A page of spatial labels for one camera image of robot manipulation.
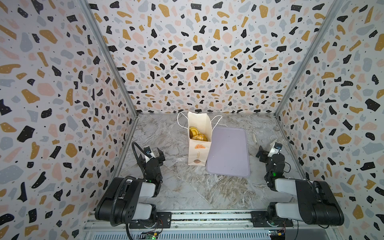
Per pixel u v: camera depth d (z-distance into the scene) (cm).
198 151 80
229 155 98
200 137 83
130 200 43
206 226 73
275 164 68
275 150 78
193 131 87
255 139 103
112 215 39
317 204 44
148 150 73
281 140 106
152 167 67
